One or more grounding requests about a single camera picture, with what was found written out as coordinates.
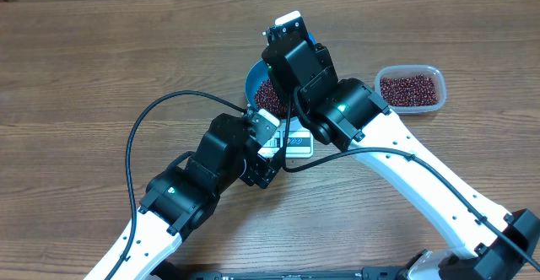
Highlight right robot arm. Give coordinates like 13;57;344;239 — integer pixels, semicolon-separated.
262;27;539;279

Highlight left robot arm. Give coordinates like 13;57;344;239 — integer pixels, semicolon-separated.
87;109;281;279

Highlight white kitchen scale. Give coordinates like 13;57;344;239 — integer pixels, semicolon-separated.
258;117;314;159

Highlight red beans in bowl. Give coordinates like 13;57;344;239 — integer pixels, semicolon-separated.
254;79;288;119

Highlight teal bowl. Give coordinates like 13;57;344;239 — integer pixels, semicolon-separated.
246;32;321;119

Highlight clear plastic bean container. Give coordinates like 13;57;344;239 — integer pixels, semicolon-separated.
375;65;447;115

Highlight red beans in container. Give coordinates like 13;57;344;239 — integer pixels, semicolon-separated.
380;74;438;107

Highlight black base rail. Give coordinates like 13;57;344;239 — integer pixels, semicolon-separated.
150;261;407;280

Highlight left black cable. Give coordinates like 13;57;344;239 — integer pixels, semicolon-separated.
103;89;248;280

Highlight black cable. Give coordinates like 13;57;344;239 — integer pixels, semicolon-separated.
103;89;248;280
281;94;540;272

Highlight right black cable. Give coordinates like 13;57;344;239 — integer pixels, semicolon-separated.
281;94;540;272

